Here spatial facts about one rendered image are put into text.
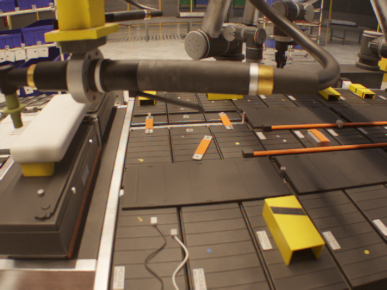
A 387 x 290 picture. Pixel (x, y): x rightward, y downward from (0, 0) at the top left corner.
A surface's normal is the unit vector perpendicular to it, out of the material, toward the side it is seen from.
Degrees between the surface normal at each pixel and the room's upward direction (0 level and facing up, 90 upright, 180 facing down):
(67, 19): 90
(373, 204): 0
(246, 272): 0
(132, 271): 0
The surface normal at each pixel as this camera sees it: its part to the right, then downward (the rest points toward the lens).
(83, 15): -0.13, 0.47
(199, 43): -0.69, 0.34
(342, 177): 0.00, -0.88
